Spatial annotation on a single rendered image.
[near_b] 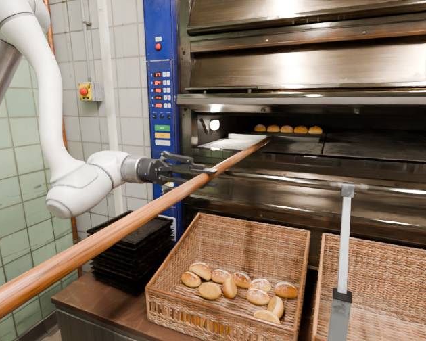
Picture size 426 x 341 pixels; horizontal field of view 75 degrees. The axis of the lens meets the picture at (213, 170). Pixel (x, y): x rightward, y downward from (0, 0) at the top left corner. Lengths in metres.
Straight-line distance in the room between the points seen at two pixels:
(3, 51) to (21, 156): 0.81
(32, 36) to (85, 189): 0.44
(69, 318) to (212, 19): 1.43
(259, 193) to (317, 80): 0.54
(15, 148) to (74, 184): 1.03
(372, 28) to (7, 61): 1.25
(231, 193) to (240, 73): 0.55
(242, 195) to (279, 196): 0.18
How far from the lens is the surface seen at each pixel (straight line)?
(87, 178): 0.83
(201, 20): 1.40
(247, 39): 1.32
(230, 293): 1.27
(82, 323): 1.44
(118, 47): 1.65
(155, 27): 1.49
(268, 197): 1.32
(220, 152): 1.35
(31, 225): 1.94
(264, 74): 1.27
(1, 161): 1.79
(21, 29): 0.97
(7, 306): 0.38
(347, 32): 1.27
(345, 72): 1.24
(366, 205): 1.31
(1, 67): 1.16
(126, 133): 1.63
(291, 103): 1.10
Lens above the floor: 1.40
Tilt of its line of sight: 14 degrees down
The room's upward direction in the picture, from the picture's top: straight up
